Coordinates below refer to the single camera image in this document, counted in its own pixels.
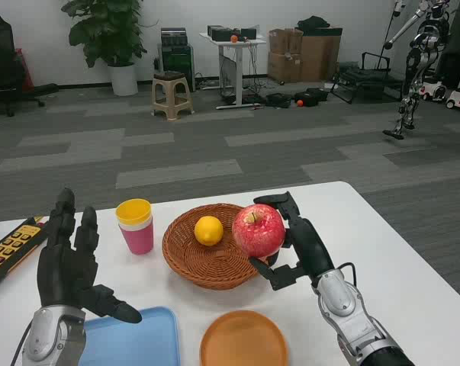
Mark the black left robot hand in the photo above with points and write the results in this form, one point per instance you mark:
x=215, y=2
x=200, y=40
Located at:
x=63, y=267

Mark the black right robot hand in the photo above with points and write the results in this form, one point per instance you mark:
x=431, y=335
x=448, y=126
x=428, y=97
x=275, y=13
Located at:
x=309, y=244

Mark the red apple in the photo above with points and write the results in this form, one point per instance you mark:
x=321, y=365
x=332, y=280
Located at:
x=258, y=230

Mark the orange round plate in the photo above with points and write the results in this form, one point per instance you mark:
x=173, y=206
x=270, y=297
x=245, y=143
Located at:
x=243, y=341

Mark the yellow black remote controller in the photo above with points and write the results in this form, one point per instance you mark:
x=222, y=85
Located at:
x=8, y=249

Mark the pink plastic cup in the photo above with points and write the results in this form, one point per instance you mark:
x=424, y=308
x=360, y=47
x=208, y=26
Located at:
x=138, y=240

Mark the white plastic cup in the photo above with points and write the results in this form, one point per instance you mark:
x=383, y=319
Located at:
x=136, y=225

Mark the yellow plastic cup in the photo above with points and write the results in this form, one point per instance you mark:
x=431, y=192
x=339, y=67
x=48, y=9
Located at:
x=134, y=211

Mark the brown wicker basket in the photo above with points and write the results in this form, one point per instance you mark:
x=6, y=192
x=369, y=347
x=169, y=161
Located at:
x=210, y=265

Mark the yellow lemon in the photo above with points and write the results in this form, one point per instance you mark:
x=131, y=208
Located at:
x=208, y=230

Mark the blue plastic tray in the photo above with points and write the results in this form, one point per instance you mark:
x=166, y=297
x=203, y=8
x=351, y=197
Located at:
x=138, y=343

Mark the small black floor bag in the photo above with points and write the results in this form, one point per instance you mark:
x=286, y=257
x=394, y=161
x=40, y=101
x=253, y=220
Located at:
x=279, y=100

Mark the large black floor bag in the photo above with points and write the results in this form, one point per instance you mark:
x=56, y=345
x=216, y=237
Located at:
x=311, y=96

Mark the black folding cart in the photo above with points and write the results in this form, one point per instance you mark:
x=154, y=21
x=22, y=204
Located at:
x=361, y=78

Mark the closed cardboard box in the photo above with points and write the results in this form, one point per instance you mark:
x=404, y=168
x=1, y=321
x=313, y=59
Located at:
x=283, y=68

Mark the tall cardboard box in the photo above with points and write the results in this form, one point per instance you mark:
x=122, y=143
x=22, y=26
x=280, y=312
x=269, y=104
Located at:
x=319, y=57

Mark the beige plastic stool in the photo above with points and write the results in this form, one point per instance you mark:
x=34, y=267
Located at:
x=172, y=95

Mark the small open cardboard box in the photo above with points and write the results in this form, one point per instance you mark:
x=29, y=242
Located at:
x=285, y=42

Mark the white standing desk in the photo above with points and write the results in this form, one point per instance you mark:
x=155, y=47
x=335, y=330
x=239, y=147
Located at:
x=235, y=49

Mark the black office chair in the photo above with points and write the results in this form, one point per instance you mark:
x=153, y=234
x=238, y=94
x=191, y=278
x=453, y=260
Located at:
x=0, y=65

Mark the small black box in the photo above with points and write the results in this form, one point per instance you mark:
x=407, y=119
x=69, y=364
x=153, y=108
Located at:
x=249, y=33

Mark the black bag on boxes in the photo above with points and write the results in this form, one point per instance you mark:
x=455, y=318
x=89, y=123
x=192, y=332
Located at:
x=313, y=23

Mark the black green computer case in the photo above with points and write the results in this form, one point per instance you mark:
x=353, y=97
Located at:
x=180, y=61

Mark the large black box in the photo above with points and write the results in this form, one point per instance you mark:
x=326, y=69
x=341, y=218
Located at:
x=219, y=33

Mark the silver humanoid robot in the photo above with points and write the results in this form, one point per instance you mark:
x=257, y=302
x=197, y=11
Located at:
x=424, y=42

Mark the green potted plant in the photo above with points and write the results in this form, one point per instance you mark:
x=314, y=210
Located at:
x=107, y=30

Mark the black crate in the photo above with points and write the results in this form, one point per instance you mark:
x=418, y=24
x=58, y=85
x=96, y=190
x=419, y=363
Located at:
x=173, y=36

